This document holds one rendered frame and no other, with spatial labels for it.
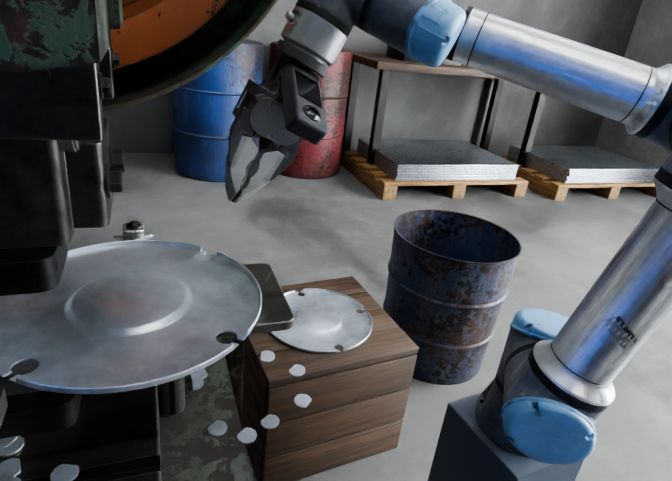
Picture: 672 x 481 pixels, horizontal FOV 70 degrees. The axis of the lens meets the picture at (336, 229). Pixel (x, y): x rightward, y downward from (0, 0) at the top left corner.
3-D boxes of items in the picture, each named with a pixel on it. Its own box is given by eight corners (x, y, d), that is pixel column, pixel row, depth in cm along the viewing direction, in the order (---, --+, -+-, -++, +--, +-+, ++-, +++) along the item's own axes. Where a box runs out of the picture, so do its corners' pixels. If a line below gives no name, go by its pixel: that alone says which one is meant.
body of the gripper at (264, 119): (275, 140, 70) (315, 64, 68) (292, 157, 63) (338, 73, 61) (227, 116, 66) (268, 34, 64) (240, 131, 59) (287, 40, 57)
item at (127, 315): (303, 283, 62) (304, 278, 62) (137, 444, 37) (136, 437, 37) (128, 227, 71) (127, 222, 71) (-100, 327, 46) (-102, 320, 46)
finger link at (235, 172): (225, 189, 69) (254, 131, 67) (233, 204, 64) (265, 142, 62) (204, 180, 67) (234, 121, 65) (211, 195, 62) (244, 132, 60)
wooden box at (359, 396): (340, 362, 168) (352, 275, 154) (397, 447, 137) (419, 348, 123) (225, 388, 151) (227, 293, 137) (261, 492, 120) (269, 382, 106)
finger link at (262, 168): (244, 197, 70) (274, 141, 69) (254, 212, 65) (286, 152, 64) (225, 189, 69) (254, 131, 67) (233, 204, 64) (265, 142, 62)
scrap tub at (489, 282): (447, 312, 206) (472, 207, 187) (511, 378, 171) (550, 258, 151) (357, 323, 191) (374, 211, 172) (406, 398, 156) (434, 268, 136)
